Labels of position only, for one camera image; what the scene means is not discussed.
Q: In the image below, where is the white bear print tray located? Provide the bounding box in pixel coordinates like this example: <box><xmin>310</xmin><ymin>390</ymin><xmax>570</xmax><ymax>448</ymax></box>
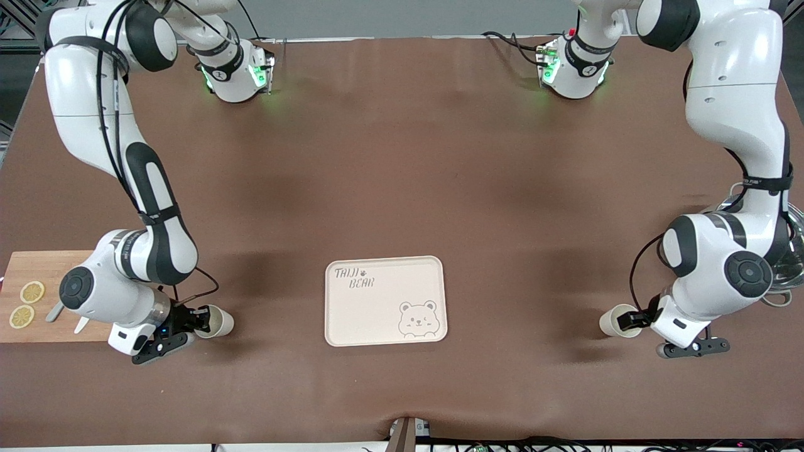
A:
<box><xmin>324</xmin><ymin>256</ymin><xmax>448</xmax><ymax>347</ymax></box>

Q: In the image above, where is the dark metal frame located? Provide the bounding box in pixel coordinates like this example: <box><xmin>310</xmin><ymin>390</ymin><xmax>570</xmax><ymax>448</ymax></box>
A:
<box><xmin>0</xmin><ymin>0</ymin><xmax>45</xmax><ymax>57</ymax></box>

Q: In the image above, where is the brown leather table cover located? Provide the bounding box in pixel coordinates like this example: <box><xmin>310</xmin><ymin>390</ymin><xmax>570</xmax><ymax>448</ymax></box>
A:
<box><xmin>0</xmin><ymin>35</ymin><xmax>804</xmax><ymax>448</ymax></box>

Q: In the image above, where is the shiny metal bowl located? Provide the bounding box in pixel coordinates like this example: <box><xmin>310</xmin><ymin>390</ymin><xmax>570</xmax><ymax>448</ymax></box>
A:
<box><xmin>716</xmin><ymin>195</ymin><xmax>804</xmax><ymax>308</ymax></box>

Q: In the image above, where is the bamboo cutting board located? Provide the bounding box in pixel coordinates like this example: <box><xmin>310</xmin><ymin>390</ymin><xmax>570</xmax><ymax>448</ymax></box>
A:
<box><xmin>0</xmin><ymin>250</ymin><xmax>114</xmax><ymax>344</ymax></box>

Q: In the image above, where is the brown camera mount bracket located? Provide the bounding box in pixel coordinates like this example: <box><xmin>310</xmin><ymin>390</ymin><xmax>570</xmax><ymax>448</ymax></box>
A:
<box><xmin>388</xmin><ymin>416</ymin><xmax>432</xmax><ymax>452</ymax></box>

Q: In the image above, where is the paper cup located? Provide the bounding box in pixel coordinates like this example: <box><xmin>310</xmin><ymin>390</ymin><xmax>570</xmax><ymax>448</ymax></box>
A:
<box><xmin>599</xmin><ymin>304</ymin><xmax>643</xmax><ymax>338</ymax></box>

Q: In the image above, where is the white plastic cup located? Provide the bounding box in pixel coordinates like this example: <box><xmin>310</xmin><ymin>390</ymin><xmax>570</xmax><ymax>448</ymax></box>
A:
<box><xmin>195</xmin><ymin>304</ymin><xmax>235</xmax><ymax>340</ymax></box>

